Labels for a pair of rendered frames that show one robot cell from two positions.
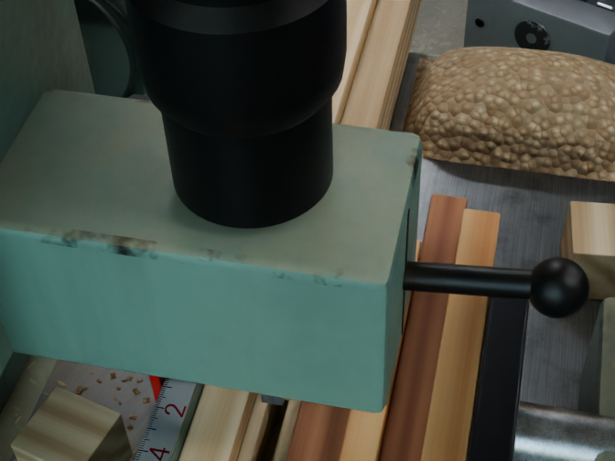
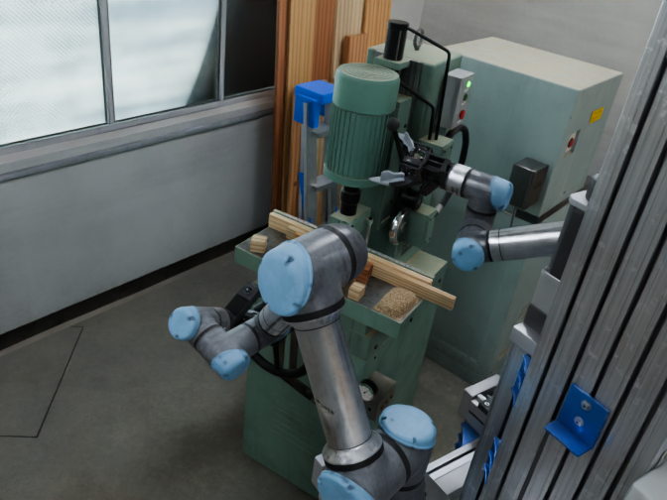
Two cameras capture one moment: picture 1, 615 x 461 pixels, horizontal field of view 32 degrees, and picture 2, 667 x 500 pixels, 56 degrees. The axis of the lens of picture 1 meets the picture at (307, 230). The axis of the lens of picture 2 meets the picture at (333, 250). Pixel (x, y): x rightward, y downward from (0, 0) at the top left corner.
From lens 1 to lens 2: 189 cm
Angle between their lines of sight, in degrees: 76
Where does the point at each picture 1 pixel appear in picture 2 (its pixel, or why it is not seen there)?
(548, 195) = (376, 298)
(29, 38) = (371, 200)
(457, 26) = not seen: outside the picture
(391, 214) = (337, 217)
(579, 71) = (396, 298)
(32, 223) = not seen: hidden behind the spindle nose
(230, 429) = not seen: hidden behind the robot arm
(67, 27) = (377, 207)
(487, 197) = (379, 292)
